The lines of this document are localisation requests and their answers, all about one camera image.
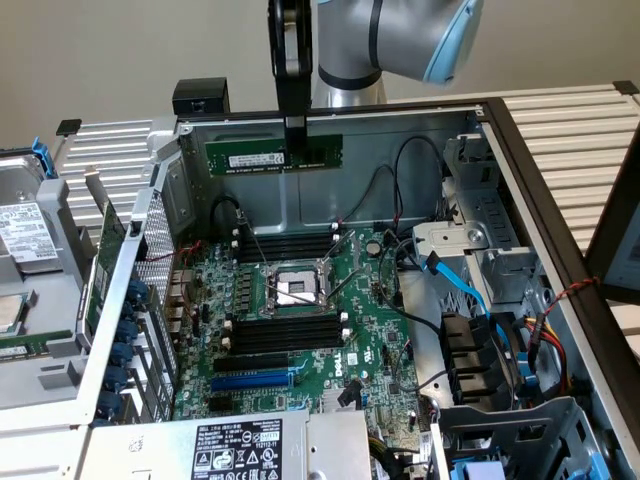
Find blue expansion slot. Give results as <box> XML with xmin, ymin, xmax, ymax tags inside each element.
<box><xmin>209</xmin><ymin>373</ymin><xmax>293</xmax><ymax>395</ymax></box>

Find blue flat data wire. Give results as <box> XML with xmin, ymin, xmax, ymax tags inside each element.
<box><xmin>422</xmin><ymin>251</ymin><xmax>531</xmax><ymax>396</ymax></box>

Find thick short black wire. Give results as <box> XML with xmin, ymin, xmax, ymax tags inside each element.
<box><xmin>211</xmin><ymin>196</ymin><xmax>244</xmax><ymax>236</ymax></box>

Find red yellow black power wires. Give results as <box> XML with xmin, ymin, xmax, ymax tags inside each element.
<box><xmin>519</xmin><ymin>312</ymin><xmax>577</xmax><ymax>397</ymax></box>

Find long black expansion slot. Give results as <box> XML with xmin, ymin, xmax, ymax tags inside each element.
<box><xmin>213</xmin><ymin>353</ymin><xmax>290</xmax><ymax>375</ymax></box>

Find open silver PC case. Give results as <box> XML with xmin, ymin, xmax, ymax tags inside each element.
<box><xmin>74</xmin><ymin>97</ymin><xmax>640</xmax><ymax>480</ymax></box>

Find long black wire over motherboard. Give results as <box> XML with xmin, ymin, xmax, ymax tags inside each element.
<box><xmin>378</xmin><ymin>238</ymin><xmax>452</xmax><ymax>392</ymax></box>

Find green RAM stick white label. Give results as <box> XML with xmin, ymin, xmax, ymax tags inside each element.
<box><xmin>203</xmin><ymin>132</ymin><xmax>345</xmax><ymax>177</ymax></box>

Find silver hard disk white label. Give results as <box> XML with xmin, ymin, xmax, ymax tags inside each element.
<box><xmin>0</xmin><ymin>154</ymin><xmax>59</xmax><ymax>274</ymax></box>

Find tall looped black wire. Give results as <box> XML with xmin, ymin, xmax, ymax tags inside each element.
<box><xmin>393</xmin><ymin>135</ymin><xmax>444</xmax><ymax>224</ymax></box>

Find thin metal locking lever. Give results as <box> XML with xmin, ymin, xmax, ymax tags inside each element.
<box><xmin>263</xmin><ymin>281</ymin><xmax>327</xmax><ymax>307</ymax></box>
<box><xmin>237</xmin><ymin>209</ymin><xmax>274</xmax><ymax>269</ymax></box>

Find dark framed panel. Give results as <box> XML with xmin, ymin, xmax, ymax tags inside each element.
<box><xmin>581</xmin><ymin>143</ymin><xmax>640</xmax><ymax>312</ymax></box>

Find long red black twisted wire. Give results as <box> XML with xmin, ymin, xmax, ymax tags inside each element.
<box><xmin>542</xmin><ymin>275</ymin><xmax>601</xmax><ymax>322</ymax></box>

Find green Dell motherboard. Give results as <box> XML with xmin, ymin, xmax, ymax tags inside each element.
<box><xmin>172</xmin><ymin>225</ymin><xmax>427</xmax><ymax>432</ymax></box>

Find green graphics card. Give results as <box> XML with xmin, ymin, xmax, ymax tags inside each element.
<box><xmin>79</xmin><ymin>167</ymin><xmax>127</xmax><ymax>347</ymax></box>

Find low looped black wire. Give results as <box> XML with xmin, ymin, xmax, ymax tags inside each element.
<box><xmin>356</xmin><ymin>164</ymin><xmax>399</xmax><ymax>224</ymax></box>

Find black box behind case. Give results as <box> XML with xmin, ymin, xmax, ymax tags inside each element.
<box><xmin>171</xmin><ymin>78</ymin><xmax>232</xmax><ymax>117</ymax></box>

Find small silver heatsink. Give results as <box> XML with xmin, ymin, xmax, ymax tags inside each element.
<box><xmin>321</xmin><ymin>386</ymin><xmax>363</xmax><ymax>413</ymax></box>

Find silver socket cover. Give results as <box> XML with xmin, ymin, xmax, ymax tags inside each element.
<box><xmin>322</xmin><ymin>229</ymin><xmax>364</xmax><ymax>300</ymax></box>

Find black RAM slot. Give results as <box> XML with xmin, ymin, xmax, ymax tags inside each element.
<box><xmin>238</xmin><ymin>242</ymin><xmax>334</xmax><ymax>257</ymax></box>
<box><xmin>238</xmin><ymin>235</ymin><xmax>335</xmax><ymax>249</ymax></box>
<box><xmin>233</xmin><ymin>326</ymin><xmax>346</xmax><ymax>343</ymax></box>
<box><xmin>234</xmin><ymin>317</ymin><xmax>346</xmax><ymax>333</ymax></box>
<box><xmin>231</xmin><ymin>345</ymin><xmax>345</xmax><ymax>363</ymax></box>
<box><xmin>238</xmin><ymin>228</ymin><xmax>335</xmax><ymax>242</ymax></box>
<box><xmin>232</xmin><ymin>336</ymin><xmax>346</xmax><ymax>352</ymax></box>

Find short red black twisted wire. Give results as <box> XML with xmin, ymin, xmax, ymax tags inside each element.
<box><xmin>177</xmin><ymin>239</ymin><xmax>208</xmax><ymax>267</ymax></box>

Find silver power supply with label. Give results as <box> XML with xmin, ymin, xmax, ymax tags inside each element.
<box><xmin>87</xmin><ymin>409</ymin><xmax>374</xmax><ymax>480</ymax></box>

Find silver metal disk bay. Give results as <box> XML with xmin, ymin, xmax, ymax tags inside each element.
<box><xmin>412</xmin><ymin>132</ymin><xmax>546</xmax><ymax>321</ymax></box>

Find silver CPU socket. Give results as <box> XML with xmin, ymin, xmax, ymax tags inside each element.
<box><xmin>259</xmin><ymin>257</ymin><xmax>342</xmax><ymax>319</ymax></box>

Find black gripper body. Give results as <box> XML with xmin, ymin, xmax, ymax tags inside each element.
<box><xmin>267</xmin><ymin>0</ymin><xmax>315</xmax><ymax>77</ymax></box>

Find silver rear port block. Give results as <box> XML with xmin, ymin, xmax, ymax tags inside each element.
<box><xmin>166</xmin><ymin>268</ymin><xmax>195</xmax><ymax>347</ymax></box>

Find black plastic connector shroud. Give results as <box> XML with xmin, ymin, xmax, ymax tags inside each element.
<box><xmin>438</xmin><ymin>310</ymin><xmax>526</xmax><ymax>407</ymax></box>

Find short black expansion slot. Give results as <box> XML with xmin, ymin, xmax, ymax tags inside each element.
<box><xmin>208</xmin><ymin>397</ymin><xmax>243</xmax><ymax>415</ymax></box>

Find grey disk cage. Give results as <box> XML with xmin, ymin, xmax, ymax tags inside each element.
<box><xmin>429</xmin><ymin>394</ymin><xmax>607</xmax><ymax>480</ymax></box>

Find blue plastic disk latch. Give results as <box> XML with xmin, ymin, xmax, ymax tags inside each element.
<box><xmin>30</xmin><ymin>136</ymin><xmax>54</xmax><ymax>179</ymax></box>

